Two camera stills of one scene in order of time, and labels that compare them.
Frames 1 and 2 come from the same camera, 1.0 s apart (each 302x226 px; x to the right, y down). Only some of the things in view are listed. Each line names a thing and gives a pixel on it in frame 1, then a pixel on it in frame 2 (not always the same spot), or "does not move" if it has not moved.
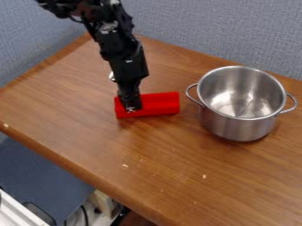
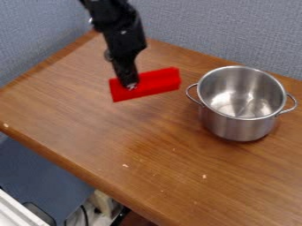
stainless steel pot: x=241 y=101 does not move
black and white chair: x=18 y=214 does not move
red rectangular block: x=155 y=104 to x=154 y=83
